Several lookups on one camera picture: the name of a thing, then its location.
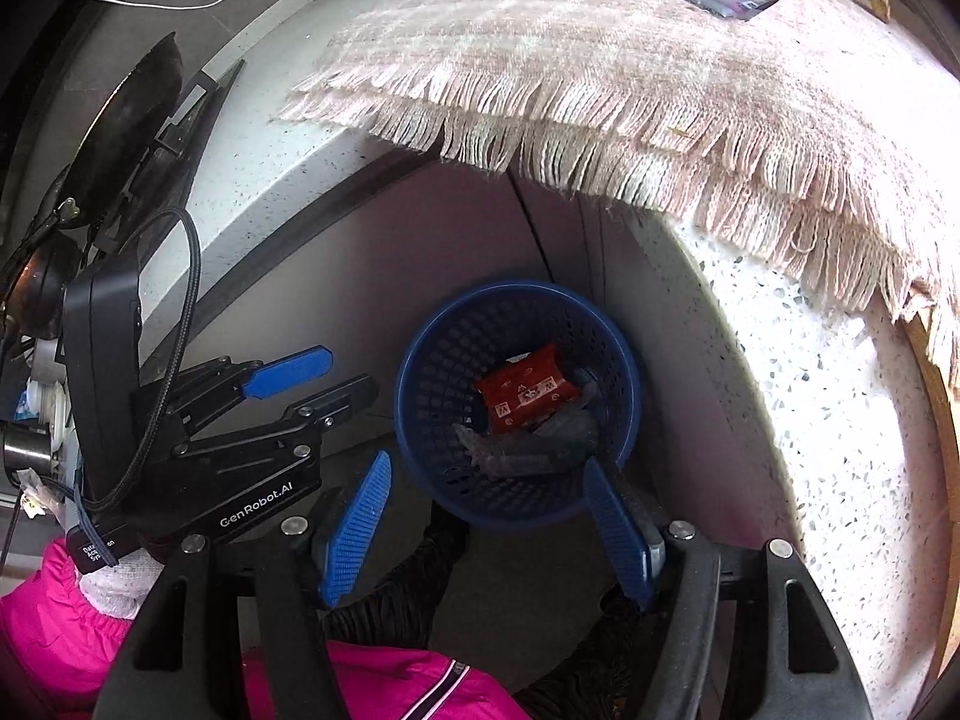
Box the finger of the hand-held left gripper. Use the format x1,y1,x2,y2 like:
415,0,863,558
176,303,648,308
172,345,334,432
184,373,380,462

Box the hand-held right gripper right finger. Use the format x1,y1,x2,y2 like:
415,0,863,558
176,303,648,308
582,457,857,720

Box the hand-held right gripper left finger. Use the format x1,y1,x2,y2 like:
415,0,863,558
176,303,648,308
91,450,393,720

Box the blue mesh waste basket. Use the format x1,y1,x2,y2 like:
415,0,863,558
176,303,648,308
394,280,643,530

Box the clear plastic bottle teal cap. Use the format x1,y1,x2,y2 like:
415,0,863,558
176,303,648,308
452,420,601,478

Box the red tissue packet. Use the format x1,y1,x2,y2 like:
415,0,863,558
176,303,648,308
475,343,582,436

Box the person's left forearm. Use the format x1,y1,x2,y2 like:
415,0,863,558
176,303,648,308
0,536,162,720

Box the dark striped trousers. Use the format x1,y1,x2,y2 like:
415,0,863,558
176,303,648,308
322,517,676,720

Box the pink jacket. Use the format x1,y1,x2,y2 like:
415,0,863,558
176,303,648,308
244,637,526,720

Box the metal cylinder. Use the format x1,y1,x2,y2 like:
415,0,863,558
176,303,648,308
0,420,61,477

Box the black wok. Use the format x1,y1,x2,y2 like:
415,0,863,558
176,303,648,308
71,34,186,222

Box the pink checked fringed cloth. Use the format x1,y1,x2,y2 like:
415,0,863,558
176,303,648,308
279,0,960,391

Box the black braided cable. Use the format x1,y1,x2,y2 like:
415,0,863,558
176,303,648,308
75,208,203,511

